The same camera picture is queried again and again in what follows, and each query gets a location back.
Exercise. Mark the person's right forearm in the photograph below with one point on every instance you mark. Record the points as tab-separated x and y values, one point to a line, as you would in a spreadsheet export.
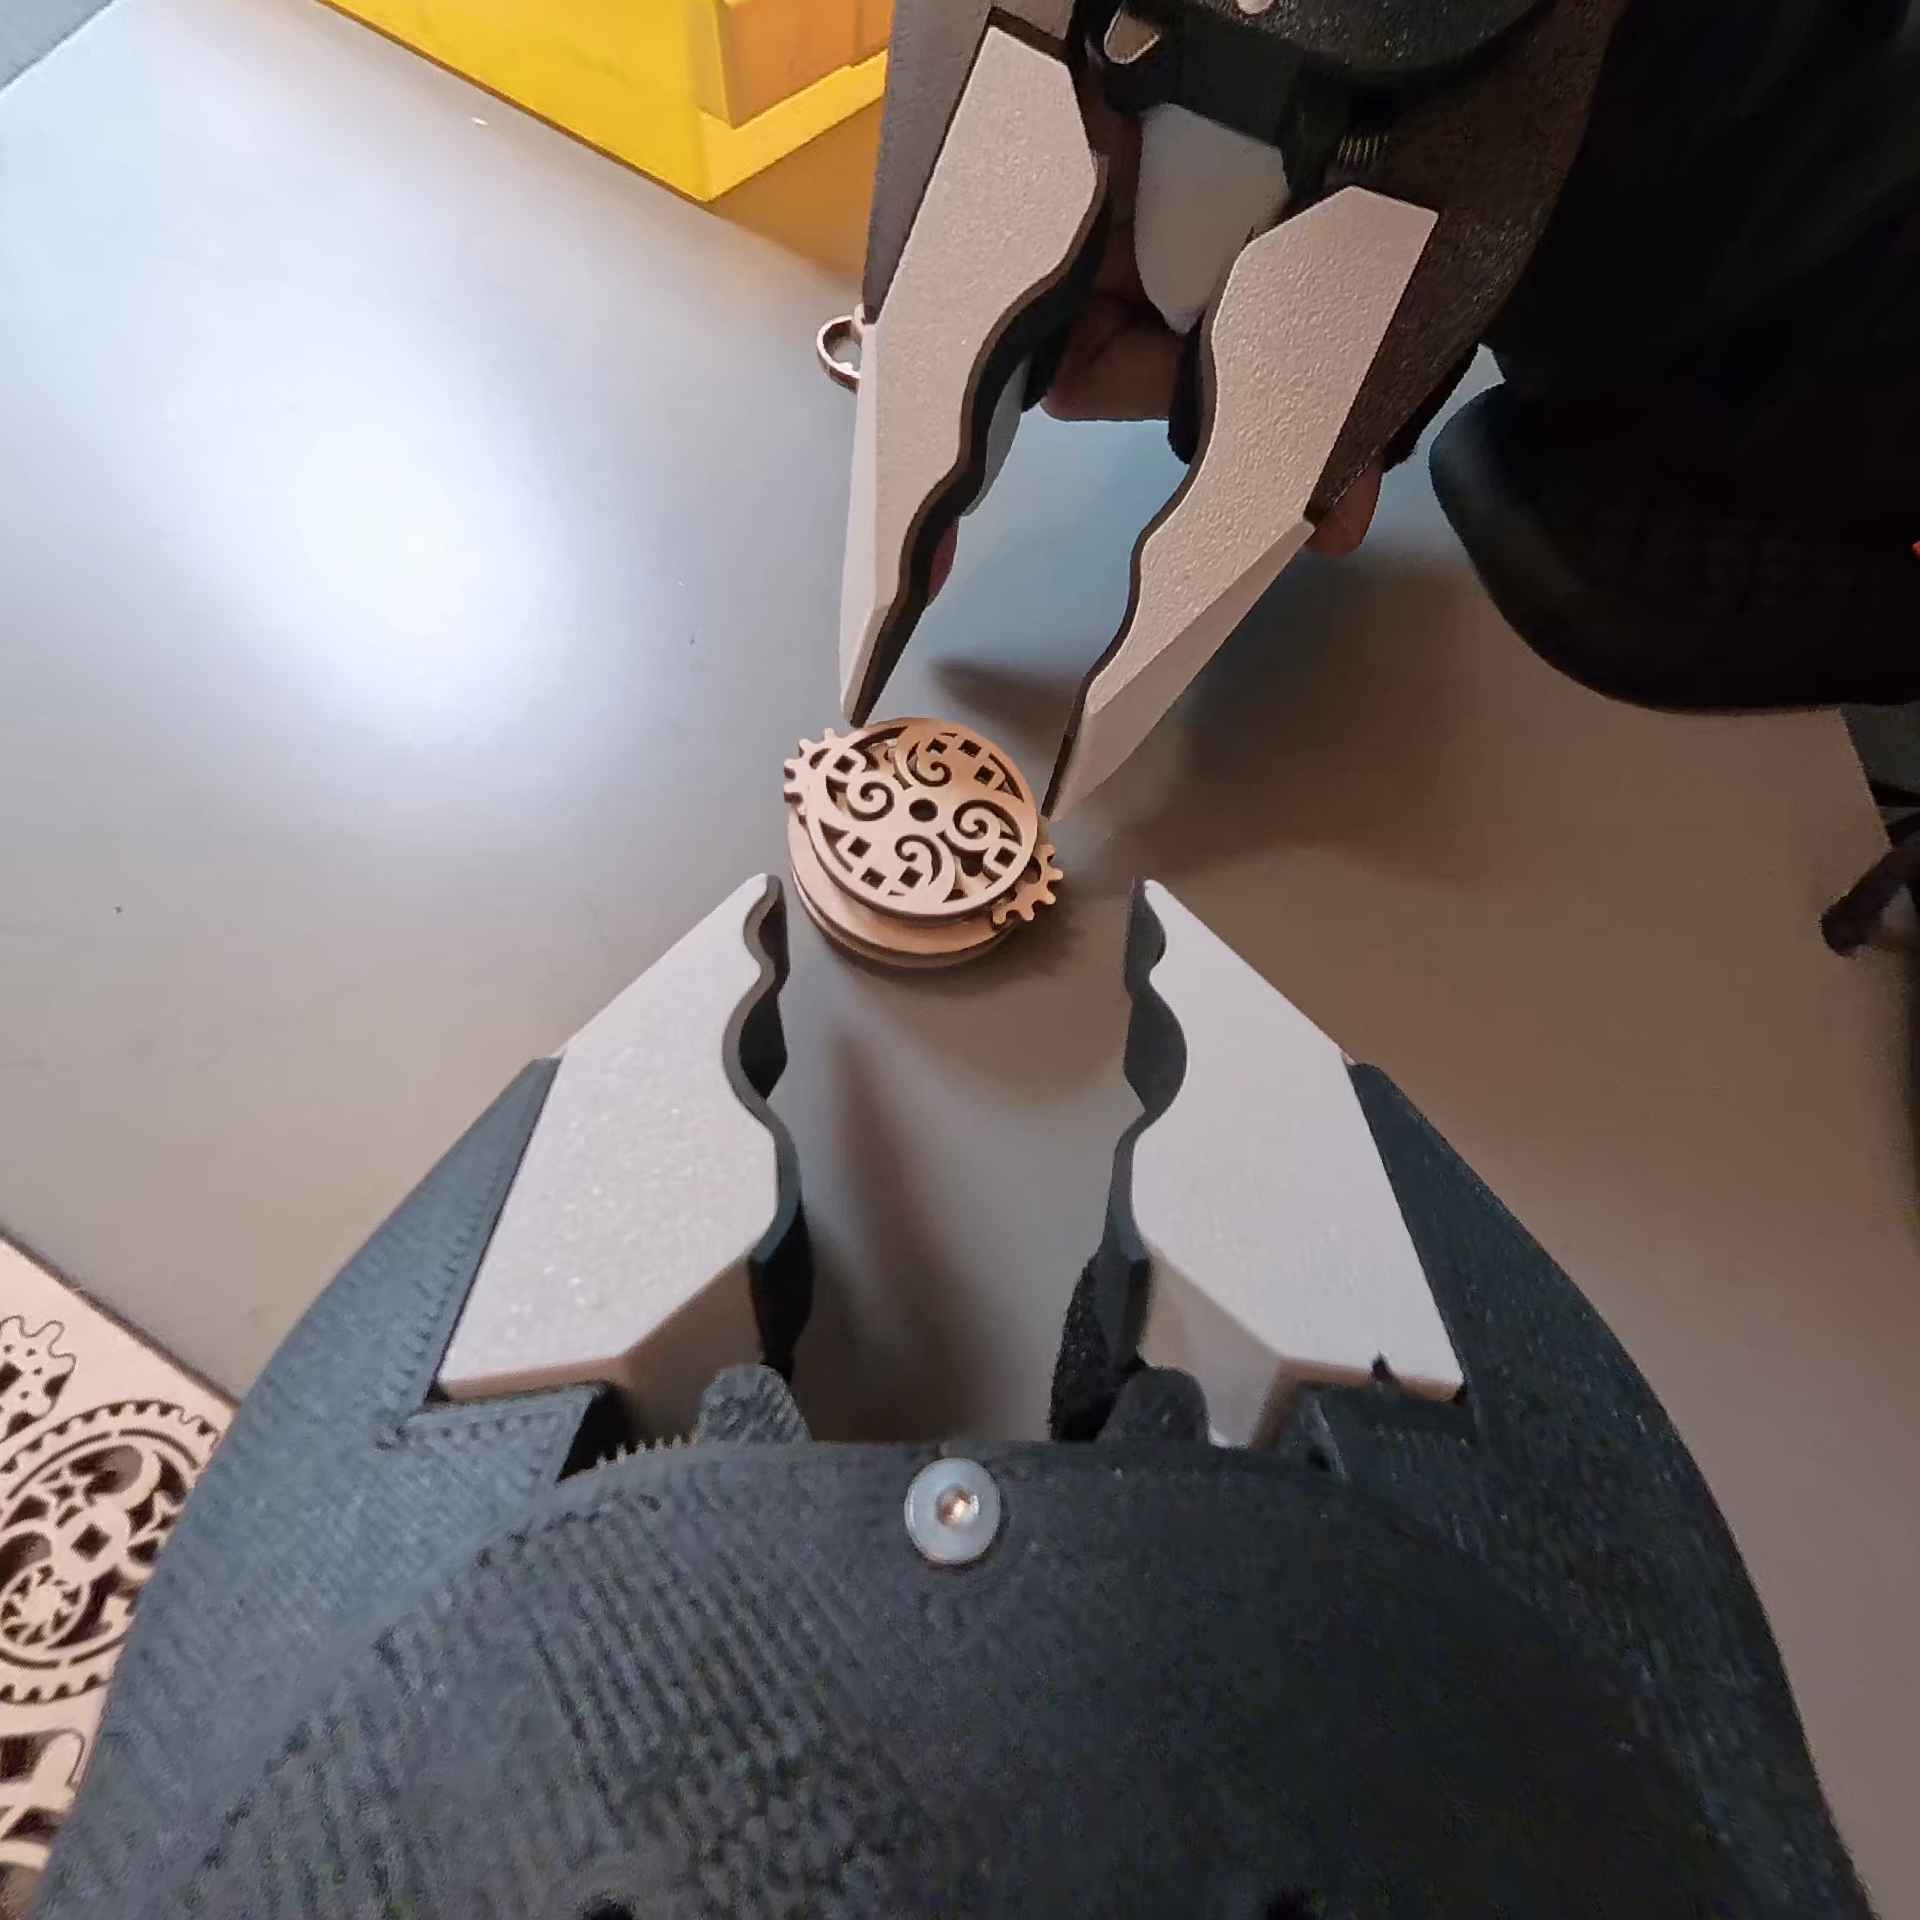
1725	450

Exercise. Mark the person's right hand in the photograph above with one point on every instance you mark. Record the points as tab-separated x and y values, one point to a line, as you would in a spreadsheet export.
1110	368

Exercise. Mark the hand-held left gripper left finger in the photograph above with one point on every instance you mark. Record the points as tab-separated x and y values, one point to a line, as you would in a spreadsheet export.
615	1201

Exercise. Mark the laser-cut wooden parts sheet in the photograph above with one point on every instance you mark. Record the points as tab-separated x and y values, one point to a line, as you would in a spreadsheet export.
135	1373

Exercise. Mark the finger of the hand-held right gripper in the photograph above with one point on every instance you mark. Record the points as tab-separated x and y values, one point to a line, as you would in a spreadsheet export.
961	271
1291	374

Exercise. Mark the black office chair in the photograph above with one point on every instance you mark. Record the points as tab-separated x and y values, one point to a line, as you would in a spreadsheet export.
1875	884

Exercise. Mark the swirl-cut wooden disc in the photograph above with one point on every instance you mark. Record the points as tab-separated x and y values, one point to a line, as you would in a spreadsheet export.
901	832

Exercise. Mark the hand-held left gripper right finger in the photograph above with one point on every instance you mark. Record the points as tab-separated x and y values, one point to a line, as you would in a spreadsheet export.
1291	1201

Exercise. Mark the small wooden gear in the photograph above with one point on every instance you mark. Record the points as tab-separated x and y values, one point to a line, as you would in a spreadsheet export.
802	772
1043	878

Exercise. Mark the yellow plastic bin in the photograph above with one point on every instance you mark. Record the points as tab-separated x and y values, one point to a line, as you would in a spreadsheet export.
601	75

